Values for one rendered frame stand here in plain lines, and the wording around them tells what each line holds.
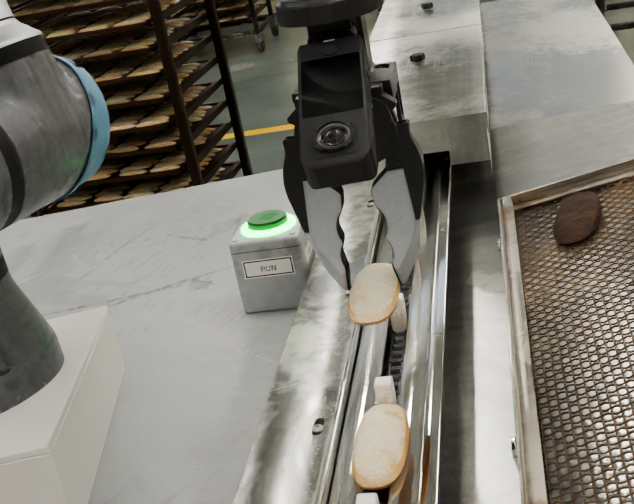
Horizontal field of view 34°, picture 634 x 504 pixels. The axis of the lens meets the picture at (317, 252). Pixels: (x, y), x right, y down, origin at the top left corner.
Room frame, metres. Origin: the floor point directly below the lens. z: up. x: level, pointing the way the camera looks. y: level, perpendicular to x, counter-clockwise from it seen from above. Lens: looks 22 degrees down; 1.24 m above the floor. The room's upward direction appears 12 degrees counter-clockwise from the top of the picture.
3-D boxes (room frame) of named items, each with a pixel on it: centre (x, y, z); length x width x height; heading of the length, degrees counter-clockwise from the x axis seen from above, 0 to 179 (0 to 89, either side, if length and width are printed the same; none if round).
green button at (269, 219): (0.96, 0.04, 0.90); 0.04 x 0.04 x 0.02
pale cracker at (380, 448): (0.61, -0.02, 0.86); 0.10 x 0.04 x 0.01; 168
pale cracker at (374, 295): (0.70, -0.04, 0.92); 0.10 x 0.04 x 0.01; 168
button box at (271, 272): (0.96, 0.04, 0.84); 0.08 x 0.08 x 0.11; 78
